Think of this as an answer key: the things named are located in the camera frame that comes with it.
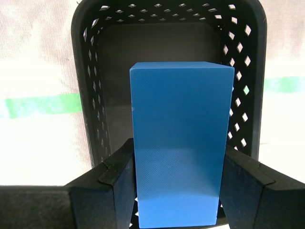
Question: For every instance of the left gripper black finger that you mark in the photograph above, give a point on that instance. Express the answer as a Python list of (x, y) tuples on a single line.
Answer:
[(95, 190), (262, 190)]

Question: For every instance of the blue rectangular block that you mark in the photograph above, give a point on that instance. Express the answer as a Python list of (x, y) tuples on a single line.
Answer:
[(178, 143)]

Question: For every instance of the black perforated plastic basket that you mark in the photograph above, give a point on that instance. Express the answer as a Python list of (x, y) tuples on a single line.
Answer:
[(155, 47)]

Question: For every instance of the long green tape strip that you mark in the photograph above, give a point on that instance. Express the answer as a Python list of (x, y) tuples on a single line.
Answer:
[(43, 105)]

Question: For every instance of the white table cloth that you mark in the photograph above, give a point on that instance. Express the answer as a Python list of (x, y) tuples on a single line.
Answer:
[(35, 59)]

